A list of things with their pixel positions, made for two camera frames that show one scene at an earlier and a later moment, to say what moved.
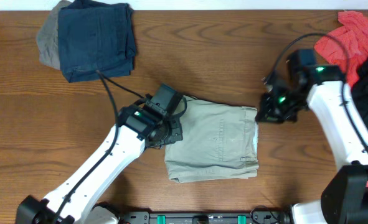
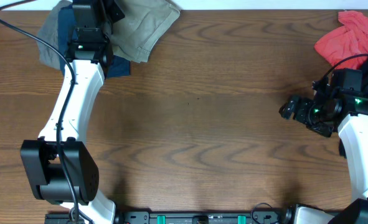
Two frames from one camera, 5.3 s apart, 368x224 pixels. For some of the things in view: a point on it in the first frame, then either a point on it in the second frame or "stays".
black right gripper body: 267,112 -> 296,109
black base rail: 205,217 stays
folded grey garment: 47,37 stays
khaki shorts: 219,142 -> 144,22
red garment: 356,37 stays
